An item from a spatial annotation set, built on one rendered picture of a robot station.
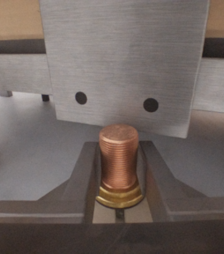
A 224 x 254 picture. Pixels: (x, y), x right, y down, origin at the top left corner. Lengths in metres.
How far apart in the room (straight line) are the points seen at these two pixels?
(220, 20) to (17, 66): 0.24
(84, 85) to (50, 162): 0.20
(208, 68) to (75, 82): 0.12
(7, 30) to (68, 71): 0.19
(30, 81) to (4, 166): 0.16
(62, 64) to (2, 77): 0.15
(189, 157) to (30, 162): 0.27
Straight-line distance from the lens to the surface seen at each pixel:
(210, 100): 0.20
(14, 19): 0.33
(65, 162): 0.32
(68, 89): 0.17
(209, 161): 0.35
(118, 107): 0.15
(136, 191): 0.16
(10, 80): 0.29
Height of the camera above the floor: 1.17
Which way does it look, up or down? 27 degrees up
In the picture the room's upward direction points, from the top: 179 degrees clockwise
